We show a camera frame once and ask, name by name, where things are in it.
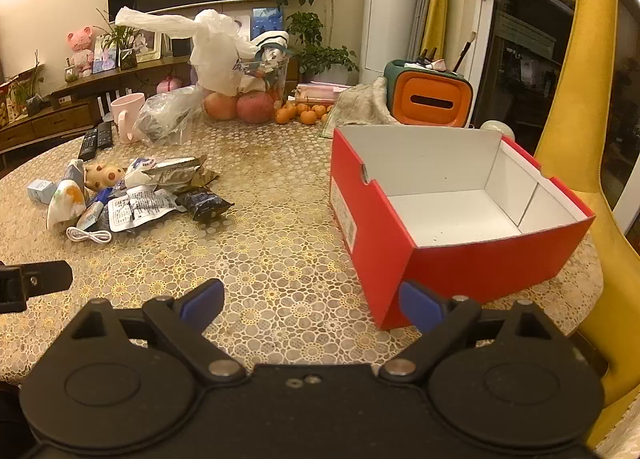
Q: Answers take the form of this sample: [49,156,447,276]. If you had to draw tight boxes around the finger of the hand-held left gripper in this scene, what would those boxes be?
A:
[0,260,74,313]

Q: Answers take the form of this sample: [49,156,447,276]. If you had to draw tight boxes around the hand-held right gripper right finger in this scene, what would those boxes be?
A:
[378,280,568,386]

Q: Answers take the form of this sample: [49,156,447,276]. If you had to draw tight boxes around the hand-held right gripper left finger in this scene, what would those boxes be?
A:
[71,278,249,386]

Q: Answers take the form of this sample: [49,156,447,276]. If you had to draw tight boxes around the white cable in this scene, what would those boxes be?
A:
[66,226,112,244]

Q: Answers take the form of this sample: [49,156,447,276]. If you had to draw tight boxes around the red cardboard shoe box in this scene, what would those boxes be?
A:
[329,125,597,331]

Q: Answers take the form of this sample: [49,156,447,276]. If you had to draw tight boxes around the light blue small box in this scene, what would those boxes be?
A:
[27,179,55,204]

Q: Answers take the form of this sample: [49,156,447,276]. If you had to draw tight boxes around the blue white snack packet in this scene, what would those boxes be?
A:
[75,188,113,232]

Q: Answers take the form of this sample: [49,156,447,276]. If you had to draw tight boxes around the dark blue snack packet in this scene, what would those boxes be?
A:
[176,190,235,224]

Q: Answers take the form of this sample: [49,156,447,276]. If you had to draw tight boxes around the white printed snack packet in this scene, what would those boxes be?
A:
[107,188,187,233]

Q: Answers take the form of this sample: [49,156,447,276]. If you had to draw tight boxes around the beige spotted squishy toy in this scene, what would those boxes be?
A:
[84,162,128,192]

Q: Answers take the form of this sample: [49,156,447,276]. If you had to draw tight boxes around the silver foil packet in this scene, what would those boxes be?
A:
[147,155,221,195]

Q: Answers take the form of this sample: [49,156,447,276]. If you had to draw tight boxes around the floral lace covered desktop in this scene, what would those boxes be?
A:
[0,109,606,385]

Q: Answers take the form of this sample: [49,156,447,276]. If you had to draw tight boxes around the white orange dotted packet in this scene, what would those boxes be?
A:
[46,179,87,231]

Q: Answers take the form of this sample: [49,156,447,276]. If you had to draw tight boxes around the small grey packet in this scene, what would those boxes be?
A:
[64,159,87,187]

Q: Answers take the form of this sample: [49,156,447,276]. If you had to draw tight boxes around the wooden television cabinet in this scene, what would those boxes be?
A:
[0,56,301,155]

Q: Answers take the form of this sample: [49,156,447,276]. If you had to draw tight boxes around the printed fruit carton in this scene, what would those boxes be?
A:
[0,82,16,127]

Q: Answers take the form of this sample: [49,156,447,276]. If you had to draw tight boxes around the pink mug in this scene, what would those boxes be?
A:
[110,93,147,144]

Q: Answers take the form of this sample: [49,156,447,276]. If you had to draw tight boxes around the small potted plant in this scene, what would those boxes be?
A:
[10,52,46,115]

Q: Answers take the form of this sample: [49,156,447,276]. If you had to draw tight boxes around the clear plastic bag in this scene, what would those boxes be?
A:
[134,85,206,147]

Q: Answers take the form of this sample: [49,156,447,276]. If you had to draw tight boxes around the white router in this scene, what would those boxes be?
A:
[97,88,131,117]

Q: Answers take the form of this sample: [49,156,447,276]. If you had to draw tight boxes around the red apple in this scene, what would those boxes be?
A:
[236,90,276,124]
[204,92,238,121]

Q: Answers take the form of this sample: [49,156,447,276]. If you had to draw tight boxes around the orange green tissue box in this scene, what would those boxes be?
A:
[384,58,474,129]

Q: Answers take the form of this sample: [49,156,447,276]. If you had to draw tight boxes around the beige cloth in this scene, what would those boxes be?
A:
[320,76,401,139]

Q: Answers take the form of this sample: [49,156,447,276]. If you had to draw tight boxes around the pile of tangerines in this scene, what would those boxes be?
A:
[274,102,333,126]

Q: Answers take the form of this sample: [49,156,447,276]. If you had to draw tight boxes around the grassy potted plant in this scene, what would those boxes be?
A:
[92,9,138,70]

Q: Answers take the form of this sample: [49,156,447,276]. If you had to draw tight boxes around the clear plastic snack bin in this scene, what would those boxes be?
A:
[232,32,291,107]

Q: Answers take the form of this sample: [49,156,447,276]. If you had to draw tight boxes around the pink plush pig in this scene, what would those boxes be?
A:
[66,26,96,77]

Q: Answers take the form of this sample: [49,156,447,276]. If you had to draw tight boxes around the flat pink boxes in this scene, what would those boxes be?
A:
[295,82,351,105]

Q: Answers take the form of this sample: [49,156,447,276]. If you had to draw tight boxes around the white plastic bag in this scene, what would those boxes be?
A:
[115,6,261,95]

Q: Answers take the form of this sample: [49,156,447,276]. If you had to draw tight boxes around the calligraphy brush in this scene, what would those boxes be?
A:
[452,42,473,72]

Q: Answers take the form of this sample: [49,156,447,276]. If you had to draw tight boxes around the yellow chair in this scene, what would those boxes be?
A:
[530,0,640,459]

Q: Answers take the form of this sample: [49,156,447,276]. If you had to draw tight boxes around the blue poster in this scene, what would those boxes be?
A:
[251,8,285,37]

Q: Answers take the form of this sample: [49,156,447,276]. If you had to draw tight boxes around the glass balcony door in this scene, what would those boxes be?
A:
[475,0,591,140]

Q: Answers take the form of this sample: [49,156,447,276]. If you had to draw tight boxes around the white standing air conditioner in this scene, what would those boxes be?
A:
[361,0,426,87]

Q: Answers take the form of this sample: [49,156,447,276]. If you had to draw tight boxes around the white photo frame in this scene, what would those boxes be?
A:
[129,30,163,62]

